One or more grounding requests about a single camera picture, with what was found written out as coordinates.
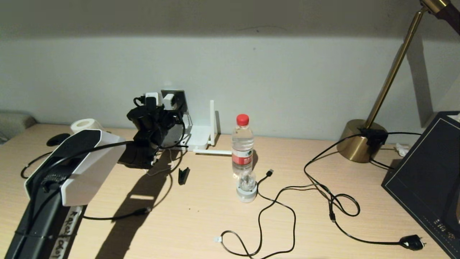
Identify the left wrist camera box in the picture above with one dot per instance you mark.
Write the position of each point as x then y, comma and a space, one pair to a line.
152, 99

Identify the grey wall socket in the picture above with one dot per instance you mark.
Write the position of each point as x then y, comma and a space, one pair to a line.
180, 99

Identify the grey cushion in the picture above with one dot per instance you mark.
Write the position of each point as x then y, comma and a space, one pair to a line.
14, 124

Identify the white power adapter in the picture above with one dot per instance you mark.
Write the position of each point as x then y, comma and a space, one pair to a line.
169, 101

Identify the white router with antennas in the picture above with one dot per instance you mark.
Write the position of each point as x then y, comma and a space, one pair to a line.
199, 136

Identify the white toilet paper roll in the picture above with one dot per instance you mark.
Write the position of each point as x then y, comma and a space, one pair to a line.
84, 125

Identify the brass desk lamp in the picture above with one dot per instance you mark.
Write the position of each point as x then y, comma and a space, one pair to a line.
357, 146

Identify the small glass bulb night light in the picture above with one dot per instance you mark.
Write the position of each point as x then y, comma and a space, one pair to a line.
246, 192

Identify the white crumpled paper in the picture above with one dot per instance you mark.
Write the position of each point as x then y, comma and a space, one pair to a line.
401, 149

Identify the dark gift bag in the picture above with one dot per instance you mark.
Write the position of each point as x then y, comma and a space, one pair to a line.
424, 176

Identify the black adapter block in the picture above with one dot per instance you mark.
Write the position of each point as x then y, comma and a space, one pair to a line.
375, 137

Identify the water bottle with red cap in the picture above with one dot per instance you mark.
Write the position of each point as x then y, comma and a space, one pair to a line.
242, 144

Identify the black round desk grommet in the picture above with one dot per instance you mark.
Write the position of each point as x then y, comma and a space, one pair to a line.
57, 139

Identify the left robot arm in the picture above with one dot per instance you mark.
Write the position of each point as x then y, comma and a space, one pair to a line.
72, 169

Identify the small black clip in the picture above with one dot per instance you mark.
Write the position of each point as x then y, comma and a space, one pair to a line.
184, 176

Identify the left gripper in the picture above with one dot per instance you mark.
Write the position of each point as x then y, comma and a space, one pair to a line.
152, 126

